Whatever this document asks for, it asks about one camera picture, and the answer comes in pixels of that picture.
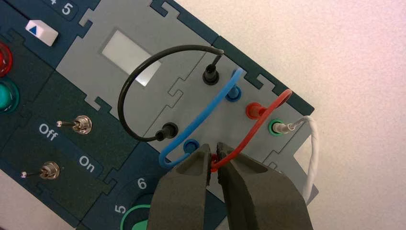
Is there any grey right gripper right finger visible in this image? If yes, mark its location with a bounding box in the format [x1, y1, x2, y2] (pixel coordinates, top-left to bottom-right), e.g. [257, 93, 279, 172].
[215, 142, 315, 230]

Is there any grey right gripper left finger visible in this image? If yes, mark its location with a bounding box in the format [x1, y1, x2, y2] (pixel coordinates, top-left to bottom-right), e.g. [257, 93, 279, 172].
[147, 143, 213, 230]

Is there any red jumper wire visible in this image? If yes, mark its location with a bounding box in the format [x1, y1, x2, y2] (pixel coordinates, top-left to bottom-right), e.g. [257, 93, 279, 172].
[210, 89, 293, 173]

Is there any green rotary knob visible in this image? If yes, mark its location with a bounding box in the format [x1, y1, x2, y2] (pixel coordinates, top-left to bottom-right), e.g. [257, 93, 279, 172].
[120, 205, 153, 230]

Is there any blue grey task box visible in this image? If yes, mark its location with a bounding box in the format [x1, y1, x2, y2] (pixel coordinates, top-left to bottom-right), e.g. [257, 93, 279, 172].
[0, 0, 319, 230]

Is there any teal push button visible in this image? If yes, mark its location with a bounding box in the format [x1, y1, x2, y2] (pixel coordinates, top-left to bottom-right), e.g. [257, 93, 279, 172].
[0, 78, 20, 114]

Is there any white slider knob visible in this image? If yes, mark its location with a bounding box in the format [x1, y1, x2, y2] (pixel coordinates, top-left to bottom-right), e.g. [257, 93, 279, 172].
[25, 20, 59, 47]

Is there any red push button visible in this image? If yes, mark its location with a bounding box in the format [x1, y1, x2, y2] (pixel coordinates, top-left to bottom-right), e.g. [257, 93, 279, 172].
[0, 41, 14, 78]

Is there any white jumper wire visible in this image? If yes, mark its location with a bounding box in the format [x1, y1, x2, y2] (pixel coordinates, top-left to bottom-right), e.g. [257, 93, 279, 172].
[272, 115, 319, 204]

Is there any blue jumper wire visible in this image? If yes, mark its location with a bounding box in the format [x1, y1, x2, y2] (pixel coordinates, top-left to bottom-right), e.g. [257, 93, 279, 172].
[158, 67, 245, 169]

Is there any metal toggle switch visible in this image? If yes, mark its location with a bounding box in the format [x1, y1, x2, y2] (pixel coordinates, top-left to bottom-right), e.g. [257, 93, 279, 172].
[56, 115, 93, 135]
[20, 161, 60, 181]

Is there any black jumper wire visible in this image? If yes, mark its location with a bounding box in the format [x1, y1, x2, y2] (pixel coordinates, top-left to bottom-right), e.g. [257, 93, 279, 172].
[117, 45, 225, 142]

